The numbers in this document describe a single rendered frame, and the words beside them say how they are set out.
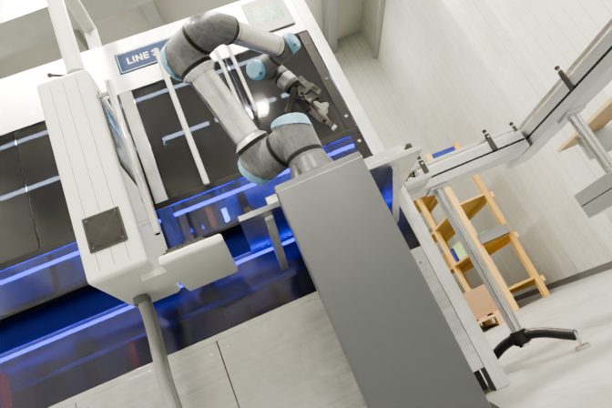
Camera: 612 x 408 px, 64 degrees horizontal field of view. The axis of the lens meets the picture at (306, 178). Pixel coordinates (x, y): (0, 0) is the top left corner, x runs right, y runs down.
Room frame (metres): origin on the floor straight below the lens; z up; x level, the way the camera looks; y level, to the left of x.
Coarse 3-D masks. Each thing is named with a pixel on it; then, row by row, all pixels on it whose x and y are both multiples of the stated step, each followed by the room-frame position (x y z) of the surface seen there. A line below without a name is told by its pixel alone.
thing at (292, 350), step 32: (416, 256) 2.08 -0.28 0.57; (256, 320) 1.96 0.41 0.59; (288, 320) 1.98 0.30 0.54; (320, 320) 2.00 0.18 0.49; (448, 320) 2.08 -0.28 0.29; (192, 352) 1.92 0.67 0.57; (224, 352) 1.94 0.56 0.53; (256, 352) 1.96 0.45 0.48; (288, 352) 1.97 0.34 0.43; (320, 352) 1.99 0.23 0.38; (128, 384) 1.88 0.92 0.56; (192, 384) 1.91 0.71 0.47; (224, 384) 1.93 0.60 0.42; (256, 384) 1.95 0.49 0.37; (288, 384) 1.97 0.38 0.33; (320, 384) 1.99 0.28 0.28; (352, 384) 2.00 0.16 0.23
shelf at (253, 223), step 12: (396, 156) 1.68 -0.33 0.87; (408, 156) 1.71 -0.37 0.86; (372, 168) 1.67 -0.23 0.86; (384, 168) 1.73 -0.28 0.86; (408, 168) 1.86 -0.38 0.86; (384, 180) 1.87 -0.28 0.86; (276, 204) 1.60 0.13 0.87; (240, 216) 1.58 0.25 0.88; (252, 216) 1.59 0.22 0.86; (264, 216) 1.64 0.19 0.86; (276, 216) 1.70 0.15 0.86; (252, 228) 1.71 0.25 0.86; (264, 228) 1.77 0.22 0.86; (288, 228) 1.91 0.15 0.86; (252, 240) 1.86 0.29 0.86; (264, 240) 1.93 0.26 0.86
